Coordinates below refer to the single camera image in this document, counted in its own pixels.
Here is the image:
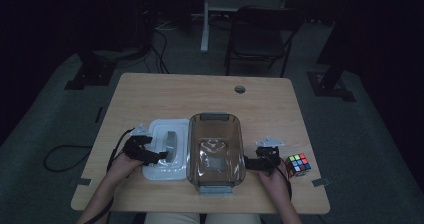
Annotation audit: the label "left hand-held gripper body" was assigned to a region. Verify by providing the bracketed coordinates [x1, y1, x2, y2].
[123, 123, 153, 162]

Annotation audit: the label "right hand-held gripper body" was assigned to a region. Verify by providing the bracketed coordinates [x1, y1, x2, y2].
[255, 136, 286, 177]

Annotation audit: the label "white container lid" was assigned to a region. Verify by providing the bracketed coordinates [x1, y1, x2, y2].
[142, 118, 190, 182]

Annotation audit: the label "multicoloured puzzle cube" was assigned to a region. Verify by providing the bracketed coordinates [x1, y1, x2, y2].
[284, 152, 312, 178]

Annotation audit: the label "transparent grey storage container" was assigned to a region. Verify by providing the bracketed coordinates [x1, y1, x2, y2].
[186, 112, 247, 195]

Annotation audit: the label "person's left hand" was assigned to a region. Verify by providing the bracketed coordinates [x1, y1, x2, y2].
[109, 152, 145, 182]

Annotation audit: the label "person's right hand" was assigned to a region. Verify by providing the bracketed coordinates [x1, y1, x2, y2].
[258, 167, 292, 202]

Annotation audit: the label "grey tape mark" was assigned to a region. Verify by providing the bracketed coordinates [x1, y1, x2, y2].
[312, 177, 332, 188]

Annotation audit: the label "black stand base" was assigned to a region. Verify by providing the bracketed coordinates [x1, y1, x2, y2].
[306, 60, 357, 102]
[64, 48, 118, 91]

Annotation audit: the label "black folding chair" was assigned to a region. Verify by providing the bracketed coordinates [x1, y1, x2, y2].
[224, 5, 306, 78]

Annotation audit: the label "left hand-held gripper cable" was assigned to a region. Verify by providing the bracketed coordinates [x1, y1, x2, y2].
[83, 128, 135, 224]

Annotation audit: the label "hand-held gripper cable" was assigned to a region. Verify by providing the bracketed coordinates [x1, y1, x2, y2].
[83, 128, 135, 224]
[269, 157, 294, 202]

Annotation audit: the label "right hand-held gripper cable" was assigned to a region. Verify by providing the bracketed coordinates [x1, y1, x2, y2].
[269, 157, 294, 202]

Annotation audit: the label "black looped floor cable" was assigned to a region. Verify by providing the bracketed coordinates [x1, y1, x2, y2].
[43, 144, 94, 173]

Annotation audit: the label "black floor cables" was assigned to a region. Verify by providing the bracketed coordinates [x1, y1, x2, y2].
[146, 27, 171, 75]

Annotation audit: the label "white metal desk frame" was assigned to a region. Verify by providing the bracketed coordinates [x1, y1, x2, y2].
[199, 0, 291, 54]

